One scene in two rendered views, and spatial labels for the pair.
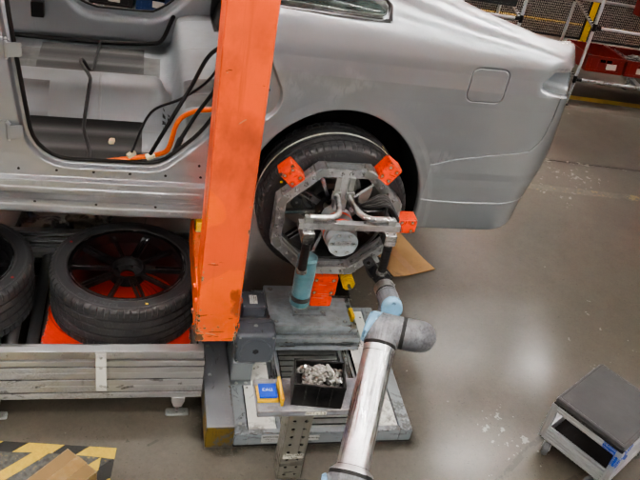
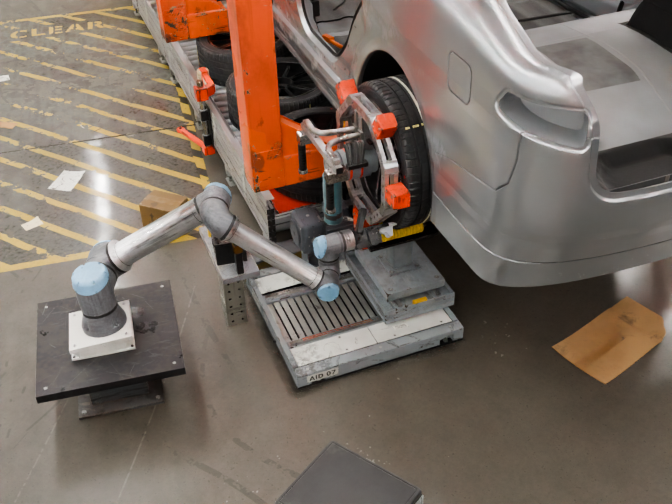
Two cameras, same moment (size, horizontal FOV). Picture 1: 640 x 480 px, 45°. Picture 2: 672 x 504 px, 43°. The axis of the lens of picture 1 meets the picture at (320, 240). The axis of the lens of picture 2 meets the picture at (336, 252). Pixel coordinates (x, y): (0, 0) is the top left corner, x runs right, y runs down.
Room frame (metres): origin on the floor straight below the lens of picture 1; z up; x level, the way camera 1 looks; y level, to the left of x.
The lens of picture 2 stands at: (2.39, -3.27, 2.82)
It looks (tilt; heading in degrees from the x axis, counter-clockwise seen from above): 37 degrees down; 86
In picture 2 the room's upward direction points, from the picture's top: 2 degrees counter-clockwise
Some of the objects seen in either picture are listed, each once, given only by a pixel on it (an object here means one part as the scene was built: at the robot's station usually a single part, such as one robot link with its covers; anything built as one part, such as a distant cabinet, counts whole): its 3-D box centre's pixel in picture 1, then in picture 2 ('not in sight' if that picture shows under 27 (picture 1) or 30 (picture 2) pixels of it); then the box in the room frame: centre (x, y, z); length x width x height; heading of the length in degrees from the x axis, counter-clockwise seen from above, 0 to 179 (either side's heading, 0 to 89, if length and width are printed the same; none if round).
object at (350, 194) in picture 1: (371, 201); (347, 139); (2.67, -0.18, 1.03); 0.19 x 0.18 x 0.11; 16
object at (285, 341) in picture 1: (304, 319); (398, 277); (2.93, 0.00, 0.13); 0.50 x 0.36 x 0.10; 106
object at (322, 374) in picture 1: (317, 382); (227, 239); (2.13, -0.10, 0.51); 0.20 x 0.14 x 0.13; 98
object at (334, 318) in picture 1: (310, 290); (398, 247); (2.93, 0.00, 0.32); 0.40 x 0.30 x 0.28; 106
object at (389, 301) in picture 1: (389, 302); (329, 245); (2.57, -0.34, 0.62); 0.12 x 0.09 x 0.10; 16
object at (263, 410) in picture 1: (309, 396); (228, 250); (2.12, -0.08, 0.44); 0.43 x 0.17 x 0.03; 106
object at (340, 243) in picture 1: (338, 230); (350, 163); (2.70, -0.07, 0.85); 0.21 x 0.14 x 0.14; 16
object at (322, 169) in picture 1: (334, 220); (365, 159); (2.76, -0.05, 0.85); 0.54 x 0.07 x 0.54; 106
